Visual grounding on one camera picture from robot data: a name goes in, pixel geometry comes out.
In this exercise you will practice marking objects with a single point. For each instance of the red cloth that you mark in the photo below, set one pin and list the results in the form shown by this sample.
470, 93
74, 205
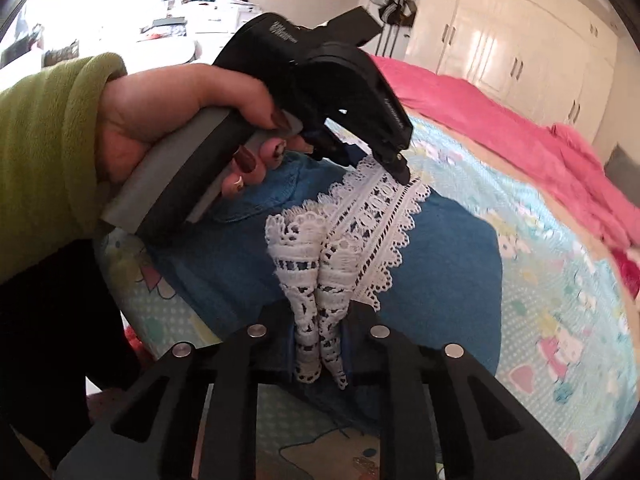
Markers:
629, 272

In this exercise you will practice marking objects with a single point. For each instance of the white bench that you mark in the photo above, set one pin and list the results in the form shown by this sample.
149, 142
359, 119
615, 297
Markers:
165, 50

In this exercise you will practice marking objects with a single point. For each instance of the grey padded headboard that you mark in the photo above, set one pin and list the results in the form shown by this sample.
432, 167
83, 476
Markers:
625, 167

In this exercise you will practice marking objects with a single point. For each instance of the blue denim pants lace trim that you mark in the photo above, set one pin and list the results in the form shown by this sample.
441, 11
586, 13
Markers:
440, 260

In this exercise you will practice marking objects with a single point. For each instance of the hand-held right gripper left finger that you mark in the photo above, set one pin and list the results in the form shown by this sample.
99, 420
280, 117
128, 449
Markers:
235, 410

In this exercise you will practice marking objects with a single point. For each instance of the person's left hand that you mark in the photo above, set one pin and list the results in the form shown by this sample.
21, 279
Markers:
165, 105

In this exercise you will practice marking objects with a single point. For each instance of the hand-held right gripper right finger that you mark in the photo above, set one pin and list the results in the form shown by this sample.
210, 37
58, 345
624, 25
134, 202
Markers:
407, 410

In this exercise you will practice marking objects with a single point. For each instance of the hanging bags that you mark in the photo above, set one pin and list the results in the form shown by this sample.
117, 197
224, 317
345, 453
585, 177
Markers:
397, 2

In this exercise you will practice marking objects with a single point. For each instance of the cartoon cat printed blanket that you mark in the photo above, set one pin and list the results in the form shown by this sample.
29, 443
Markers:
550, 285

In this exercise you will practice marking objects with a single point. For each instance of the person's green sleeved left forearm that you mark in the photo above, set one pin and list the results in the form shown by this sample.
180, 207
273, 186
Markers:
45, 160

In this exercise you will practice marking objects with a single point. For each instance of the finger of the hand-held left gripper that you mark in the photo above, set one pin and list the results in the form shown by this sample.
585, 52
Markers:
327, 147
395, 115

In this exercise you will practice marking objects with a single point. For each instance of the pink duvet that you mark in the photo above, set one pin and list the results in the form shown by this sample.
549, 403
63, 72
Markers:
500, 115

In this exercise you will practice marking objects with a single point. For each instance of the white wardrobe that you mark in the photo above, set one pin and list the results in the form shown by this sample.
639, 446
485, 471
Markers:
510, 35

